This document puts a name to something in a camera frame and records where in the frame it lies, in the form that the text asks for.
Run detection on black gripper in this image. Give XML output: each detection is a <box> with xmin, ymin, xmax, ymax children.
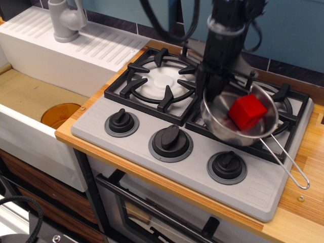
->
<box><xmin>195</xmin><ymin>29</ymin><xmax>255</xmax><ymax>102</ymax></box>

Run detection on small steel pan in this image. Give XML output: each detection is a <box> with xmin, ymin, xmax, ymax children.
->
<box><xmin>200</xmin><ymin>84</ymin><xmax>310</xmax><ymax>190</ymax></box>

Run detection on red cube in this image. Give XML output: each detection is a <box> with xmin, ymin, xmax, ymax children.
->
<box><xmin>227</xmin><ymin>94</ymin><xmax>268</xmax><ymax>130</ymax></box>

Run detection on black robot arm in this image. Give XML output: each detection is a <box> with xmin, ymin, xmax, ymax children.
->
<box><xmin>183</xmin><ymin>1</ymin><xmax>266</xmax><ymax>101</ymax></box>

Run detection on grey toy stove top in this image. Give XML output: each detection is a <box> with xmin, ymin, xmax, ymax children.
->
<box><xmin>70</xmin><ymin>48</ymin><xmax>314</xmax><ymax>223</ymax></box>

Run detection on black middle stove knob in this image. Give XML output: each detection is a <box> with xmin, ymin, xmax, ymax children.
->
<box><xmin>148</xmin><ymin>125</ymin><xmax>193</xmax><ymax>163</ymax></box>

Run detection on black stove knob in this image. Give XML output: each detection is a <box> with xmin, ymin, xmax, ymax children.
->
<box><xmin>104</xmin><ymin>108</ymin><xmax>139</xmax><ymax>138</ymax></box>
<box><xmin>207</xmin><ymin>151</ymin><xmax>247</xmax><ymax>185</ymax></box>
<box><xmin>148</xmin><ymin>125</ymin><xmax>193</xmax><ymax>163</ymax></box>

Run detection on black right stove knob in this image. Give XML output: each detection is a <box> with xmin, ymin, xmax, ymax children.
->
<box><xmin>207</xmin><ymin>151</ymin><xmax>247</xmax><ymax>185</ymax></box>

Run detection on black left stove knob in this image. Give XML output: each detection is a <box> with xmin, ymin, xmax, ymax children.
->
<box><xmin>104</xmin><ymin>108</ymin><xmax>139</xmax><ymax>138</ymax></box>

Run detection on black left burner grate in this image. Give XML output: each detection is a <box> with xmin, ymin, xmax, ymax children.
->
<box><xmin>104</xmin><ymin>48</ymin><xmax>200</xmax><ymax>126</ymax></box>

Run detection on black burner grate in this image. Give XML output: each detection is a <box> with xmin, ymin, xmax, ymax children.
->
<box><xmin>104</xmin><ymin>48</ymin><xmax>200</xmax><ymax>126</ymax></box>
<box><xmin>185</xmin><ymin>80</ymin><xmax>311</xmax><ymax>163</ymax></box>

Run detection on black right burner grate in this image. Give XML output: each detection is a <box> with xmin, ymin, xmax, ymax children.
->
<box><xmin>185</xmin><ymin>80</ymin><xmax>311</xmax><ymax>163</ymax></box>

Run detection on grey toy faucet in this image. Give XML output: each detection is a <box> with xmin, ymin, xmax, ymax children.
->
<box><xmin>48</xmin><ymin>0</ymin><xmax>87</xmax><ymax>43</ymax></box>

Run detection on orange translucent plate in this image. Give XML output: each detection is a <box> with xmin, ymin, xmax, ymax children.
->
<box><xmin>40</xmin><ymin>103</ymin><xmax>80</xmax><ymax>129</ymax></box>

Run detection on white toy sink unit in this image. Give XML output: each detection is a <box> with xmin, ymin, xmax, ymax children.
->
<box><xmin>1</xmin><ymin>7</ymin><xmax>149</xmax><ymax>192</ymax></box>

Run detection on wooden drawer fronts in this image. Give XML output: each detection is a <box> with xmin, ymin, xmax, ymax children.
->
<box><xmin>1</xmin><ymin>150</ymin><xmax>106</xmax><ymax>242</ymax></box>

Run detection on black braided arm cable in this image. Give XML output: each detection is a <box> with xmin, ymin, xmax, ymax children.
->
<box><xmin>139</xmin><ymin>0</ymin><xmax>202</xmax><ymax>43</ymax></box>

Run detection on oven door with handle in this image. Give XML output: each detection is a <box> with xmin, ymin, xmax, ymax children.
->
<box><xmin>95</xmin><ymin>170</ymin><xmax>266</xmax><ymax>242</ymax></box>

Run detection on black braided foreground cable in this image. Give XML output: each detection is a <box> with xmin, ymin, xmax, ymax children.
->
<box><xmin>0</xmin><ymin>195</ymin><xmax>44</xmax><ymax>243</ymax></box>

